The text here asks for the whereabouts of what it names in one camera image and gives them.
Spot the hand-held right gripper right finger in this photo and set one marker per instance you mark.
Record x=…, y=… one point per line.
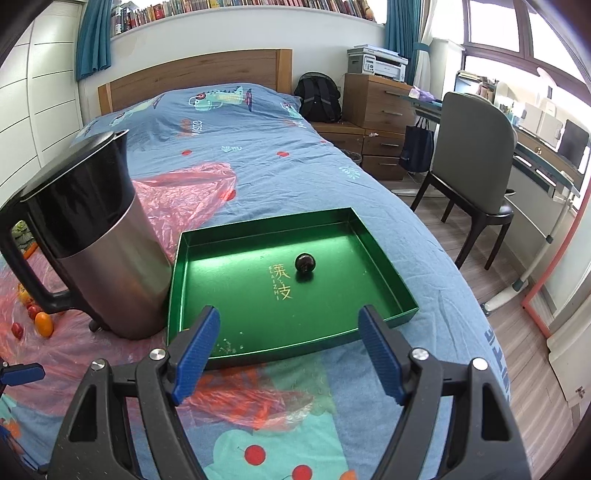
x=378, y=350

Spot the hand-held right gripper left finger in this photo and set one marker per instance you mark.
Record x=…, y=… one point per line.
x=198, y=350

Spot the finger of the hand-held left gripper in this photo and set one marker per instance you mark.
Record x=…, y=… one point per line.
x=23, y=373

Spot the small red apple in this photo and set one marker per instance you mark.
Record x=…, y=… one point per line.
x=33, y=311
x=17, y=329

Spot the orange mandarin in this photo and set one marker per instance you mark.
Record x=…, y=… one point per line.
x=44, y=323

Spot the green shallow tray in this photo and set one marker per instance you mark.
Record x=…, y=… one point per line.
x=240, y=295

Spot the dark plum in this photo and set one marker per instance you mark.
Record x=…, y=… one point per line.
x=305, y=264

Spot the orange dish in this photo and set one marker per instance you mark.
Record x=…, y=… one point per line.
x=28, y=251

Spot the steel and black electric kettle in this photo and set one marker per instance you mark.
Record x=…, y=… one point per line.
x=101, y=258

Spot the green bok choy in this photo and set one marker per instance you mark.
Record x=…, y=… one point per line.
x=21, y=230

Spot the pink framed standing mirror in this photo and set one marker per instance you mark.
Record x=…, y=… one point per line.
x=527, y=302

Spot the red transparent plastic sheet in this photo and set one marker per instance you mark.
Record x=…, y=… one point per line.
x=184, y=194

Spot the low wooden nightstand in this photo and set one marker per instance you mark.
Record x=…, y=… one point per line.
x=383, y=147

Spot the navy tote bag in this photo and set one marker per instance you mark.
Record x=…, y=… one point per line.
x=415, y=147

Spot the grey chair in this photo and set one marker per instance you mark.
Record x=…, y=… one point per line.
x=471, y=138

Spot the teal top desk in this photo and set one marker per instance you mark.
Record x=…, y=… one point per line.
x=531, y=161

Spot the wooden drawer chest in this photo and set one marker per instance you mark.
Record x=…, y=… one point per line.
x=369, y=99

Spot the purple plastic bag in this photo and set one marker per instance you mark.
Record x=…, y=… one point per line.
x=422, y=93

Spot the black backpack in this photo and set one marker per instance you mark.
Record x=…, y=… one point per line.
x=318, y=97

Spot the wooden headboard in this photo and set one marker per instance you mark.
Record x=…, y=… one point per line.
x=184, y=76

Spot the white storage box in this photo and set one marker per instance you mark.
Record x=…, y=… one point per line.
x=542, y=122

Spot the white wardrobe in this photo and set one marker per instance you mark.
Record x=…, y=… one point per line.
x=51, y=92

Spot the black monitor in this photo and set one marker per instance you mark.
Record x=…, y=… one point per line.
x=572, y=143

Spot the white printer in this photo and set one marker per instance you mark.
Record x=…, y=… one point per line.
x=376, y=64

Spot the teal curtain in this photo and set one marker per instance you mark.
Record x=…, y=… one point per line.
x=94, y=41
x=401, y=27

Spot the row of books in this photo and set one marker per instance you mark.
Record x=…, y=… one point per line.
x=184, y=10

